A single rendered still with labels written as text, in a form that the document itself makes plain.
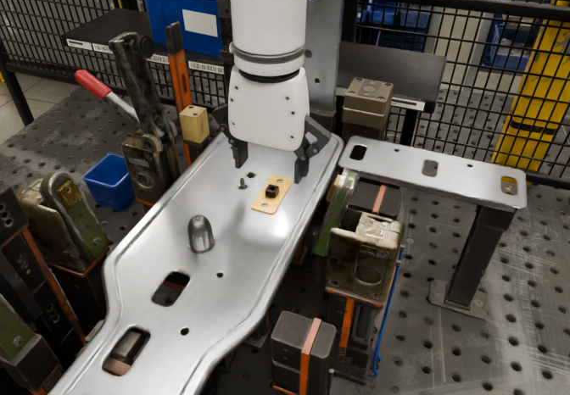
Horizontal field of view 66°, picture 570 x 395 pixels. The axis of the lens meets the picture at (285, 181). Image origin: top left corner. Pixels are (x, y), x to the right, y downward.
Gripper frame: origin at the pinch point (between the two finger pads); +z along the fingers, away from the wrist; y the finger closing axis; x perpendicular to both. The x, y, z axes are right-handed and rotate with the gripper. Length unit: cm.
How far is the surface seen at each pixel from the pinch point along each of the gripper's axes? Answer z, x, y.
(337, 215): -1.1, -7.4, 12.0
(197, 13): -6.0, 35.4, -31.7
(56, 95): 108, 144, -218
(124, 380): 5.6, -31.9, -2.8
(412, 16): 36, 178, 0
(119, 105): -4.8, -0.7, -24.4
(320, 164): 5.4, 9.9, 4.7
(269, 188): 4.3, -0.2, -0.1
